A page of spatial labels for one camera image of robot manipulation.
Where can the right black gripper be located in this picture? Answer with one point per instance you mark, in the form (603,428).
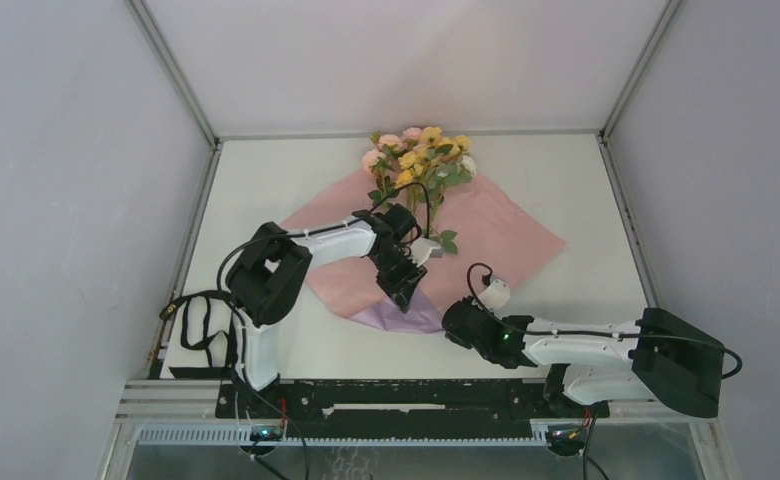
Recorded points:
(475,303)

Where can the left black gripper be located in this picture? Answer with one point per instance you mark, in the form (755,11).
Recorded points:
(401,289)

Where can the pink purple wrapping paper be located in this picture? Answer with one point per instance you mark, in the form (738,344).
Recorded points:
(492,229)

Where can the white pink rose stem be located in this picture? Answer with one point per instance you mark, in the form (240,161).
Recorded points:
(439,228)

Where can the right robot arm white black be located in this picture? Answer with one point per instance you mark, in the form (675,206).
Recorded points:
(658,357)

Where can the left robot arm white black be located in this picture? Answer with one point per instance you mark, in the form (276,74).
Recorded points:
(264,276)

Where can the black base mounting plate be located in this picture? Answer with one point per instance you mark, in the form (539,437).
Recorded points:
(463,408)

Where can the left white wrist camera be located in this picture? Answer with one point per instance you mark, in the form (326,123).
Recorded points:
(423,249)

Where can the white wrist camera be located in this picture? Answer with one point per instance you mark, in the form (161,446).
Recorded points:
(495,296)
(423,249)

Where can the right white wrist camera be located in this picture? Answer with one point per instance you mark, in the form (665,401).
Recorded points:
(495,296)

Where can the white slotted cable duct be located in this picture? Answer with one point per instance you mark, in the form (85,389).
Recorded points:
(232,435)

